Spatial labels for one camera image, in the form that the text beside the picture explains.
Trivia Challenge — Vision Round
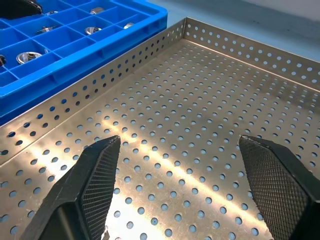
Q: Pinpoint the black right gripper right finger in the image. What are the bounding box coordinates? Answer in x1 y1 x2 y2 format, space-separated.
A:
238 135 320 240

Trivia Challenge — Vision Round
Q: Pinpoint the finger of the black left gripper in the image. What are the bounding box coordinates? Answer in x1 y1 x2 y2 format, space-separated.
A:
0 0 44 20

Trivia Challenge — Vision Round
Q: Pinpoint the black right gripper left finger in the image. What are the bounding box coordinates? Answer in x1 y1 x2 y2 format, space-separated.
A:
19 135 122 240

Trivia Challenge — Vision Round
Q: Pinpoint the blue plastic compartment tray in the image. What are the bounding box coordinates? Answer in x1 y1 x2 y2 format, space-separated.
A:
0 0 168 126

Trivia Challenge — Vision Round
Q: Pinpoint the perforated steel tray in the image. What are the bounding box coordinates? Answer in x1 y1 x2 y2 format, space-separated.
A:
0 16 320 240

